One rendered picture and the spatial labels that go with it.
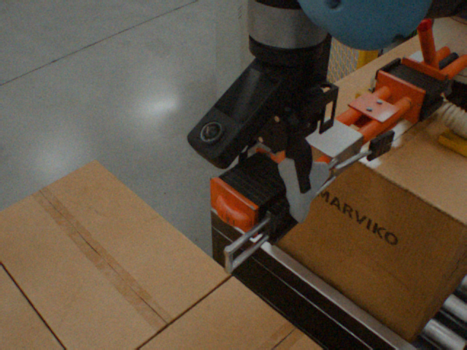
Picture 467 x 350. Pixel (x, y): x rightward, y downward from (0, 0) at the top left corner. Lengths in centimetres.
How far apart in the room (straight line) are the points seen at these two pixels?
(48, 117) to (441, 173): 225
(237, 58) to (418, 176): 130
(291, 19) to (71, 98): 252
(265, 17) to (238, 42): 155
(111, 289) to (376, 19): 97
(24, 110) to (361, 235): 227
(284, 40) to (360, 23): 14
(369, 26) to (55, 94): 272
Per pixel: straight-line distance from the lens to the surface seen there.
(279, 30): 43
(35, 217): 139
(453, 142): 93
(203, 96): 274
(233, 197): 55
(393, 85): 79
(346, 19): 30
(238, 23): 195
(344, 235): 98
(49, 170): 241
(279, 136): 49
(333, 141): 64
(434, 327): 117
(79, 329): 113
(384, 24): 31
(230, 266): 52
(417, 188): 83
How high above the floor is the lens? 148
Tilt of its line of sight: 42 degrees down
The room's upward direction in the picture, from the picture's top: straight up
